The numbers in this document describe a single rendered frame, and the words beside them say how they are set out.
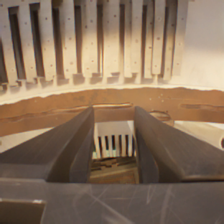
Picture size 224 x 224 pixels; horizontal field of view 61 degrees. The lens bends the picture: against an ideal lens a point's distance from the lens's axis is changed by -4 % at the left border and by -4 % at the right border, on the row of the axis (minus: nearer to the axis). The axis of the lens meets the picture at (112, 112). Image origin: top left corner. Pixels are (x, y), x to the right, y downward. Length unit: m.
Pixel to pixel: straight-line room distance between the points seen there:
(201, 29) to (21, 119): 0.27
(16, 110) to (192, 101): 0.24
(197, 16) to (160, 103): 0.12
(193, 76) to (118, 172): 1.34
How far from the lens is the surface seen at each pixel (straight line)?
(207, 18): 0.30
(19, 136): 0.38
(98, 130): 0.69
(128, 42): 0.23
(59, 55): 0.25
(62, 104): 0.27
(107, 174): 1.57
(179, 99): 0.27
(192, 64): 0.28
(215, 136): 0.32
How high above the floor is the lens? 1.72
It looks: 83 degrees down
